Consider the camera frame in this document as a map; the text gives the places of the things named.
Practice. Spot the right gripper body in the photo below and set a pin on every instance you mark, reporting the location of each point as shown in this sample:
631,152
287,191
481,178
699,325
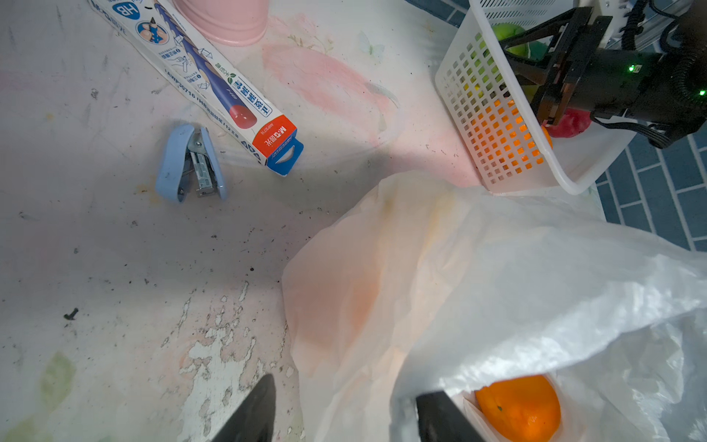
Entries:
663,88

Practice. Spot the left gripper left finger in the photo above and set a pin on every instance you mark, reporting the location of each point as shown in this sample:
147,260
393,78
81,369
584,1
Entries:
253,421

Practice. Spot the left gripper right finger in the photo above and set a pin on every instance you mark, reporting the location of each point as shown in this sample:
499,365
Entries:
439,420

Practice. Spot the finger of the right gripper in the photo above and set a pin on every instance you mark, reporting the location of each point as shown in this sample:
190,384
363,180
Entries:
569,39
552,99

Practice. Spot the pink dragon fruit toy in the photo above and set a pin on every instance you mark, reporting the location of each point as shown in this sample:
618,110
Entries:
572,124

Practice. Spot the white plastic bag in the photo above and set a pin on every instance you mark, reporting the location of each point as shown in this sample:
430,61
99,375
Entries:
421,287

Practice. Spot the round orange toy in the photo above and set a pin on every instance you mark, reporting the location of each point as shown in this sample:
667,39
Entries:
501,141

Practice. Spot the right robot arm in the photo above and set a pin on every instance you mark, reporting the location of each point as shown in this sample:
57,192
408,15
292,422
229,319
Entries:
692,21

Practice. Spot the white plastic basket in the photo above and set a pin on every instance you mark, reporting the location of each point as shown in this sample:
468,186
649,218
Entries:
475,69

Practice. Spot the small blue clip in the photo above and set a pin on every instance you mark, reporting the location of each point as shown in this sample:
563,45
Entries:
189,156

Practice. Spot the pink pencil cup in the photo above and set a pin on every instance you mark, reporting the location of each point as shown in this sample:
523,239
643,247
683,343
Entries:
230,22

